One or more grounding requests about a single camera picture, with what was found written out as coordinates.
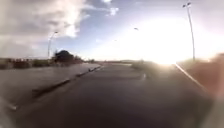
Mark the dark wet asphalt path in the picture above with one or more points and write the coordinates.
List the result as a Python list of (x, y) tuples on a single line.
[(113, 100)]

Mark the clump of trees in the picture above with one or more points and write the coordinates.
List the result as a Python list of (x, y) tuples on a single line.
[(64, 56)]

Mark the lamp pole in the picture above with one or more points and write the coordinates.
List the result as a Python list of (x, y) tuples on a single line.
[(191, 30), (49, 46)]

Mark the row of low bushes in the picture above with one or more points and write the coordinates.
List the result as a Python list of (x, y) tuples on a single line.
[(23, 63)]

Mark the grass verge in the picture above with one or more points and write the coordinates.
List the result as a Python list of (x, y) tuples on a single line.
[(206, 75)]

